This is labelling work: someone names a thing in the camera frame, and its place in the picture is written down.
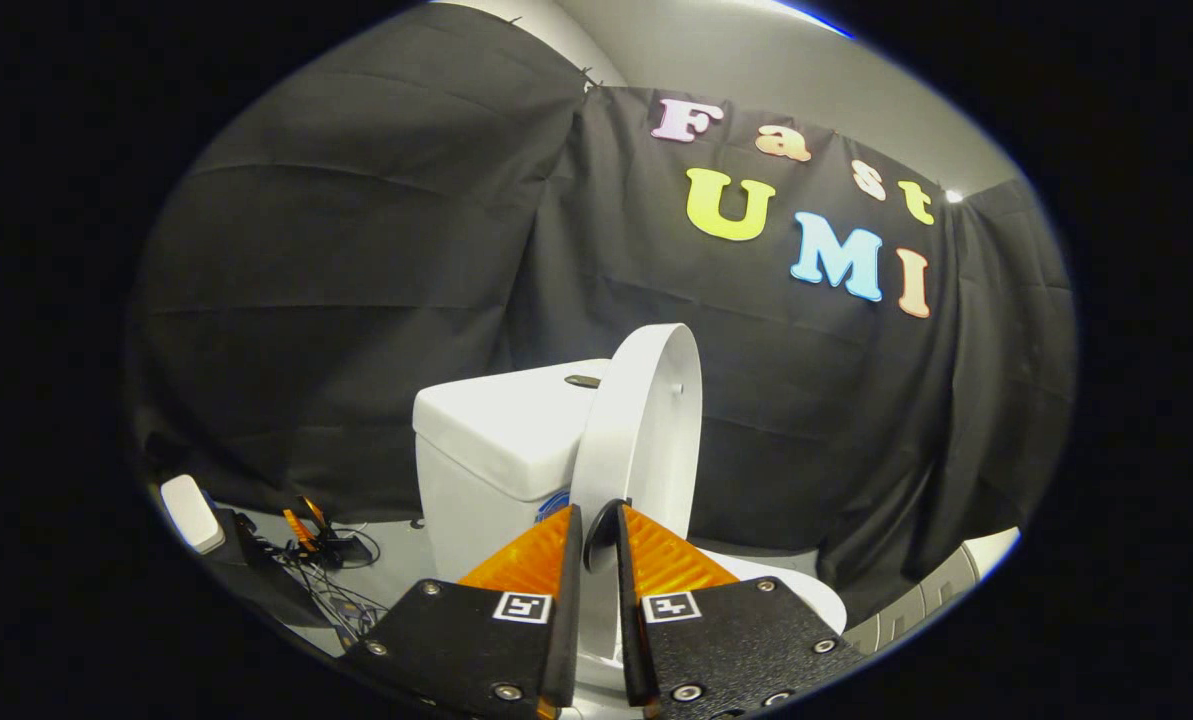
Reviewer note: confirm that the orange and black tool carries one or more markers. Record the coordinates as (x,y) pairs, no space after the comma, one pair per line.
(306,525)

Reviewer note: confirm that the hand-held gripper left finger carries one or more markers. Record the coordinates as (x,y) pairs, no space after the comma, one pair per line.
(456,650)

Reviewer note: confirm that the black backdrop cloth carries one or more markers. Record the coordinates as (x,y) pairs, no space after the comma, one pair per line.
(356,300)

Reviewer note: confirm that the small white device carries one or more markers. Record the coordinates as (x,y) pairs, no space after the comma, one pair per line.
(191,512)

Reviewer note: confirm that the white drawer cabinet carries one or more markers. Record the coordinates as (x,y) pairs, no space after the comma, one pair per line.
(926,590)

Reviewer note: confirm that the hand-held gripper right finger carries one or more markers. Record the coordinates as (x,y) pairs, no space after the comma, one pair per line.
(736,650)

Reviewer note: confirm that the white toilet tank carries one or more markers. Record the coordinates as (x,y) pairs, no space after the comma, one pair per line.
(496,440)

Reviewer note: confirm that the dark toilet flush button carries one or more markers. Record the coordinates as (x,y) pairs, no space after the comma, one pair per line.
(582,381)

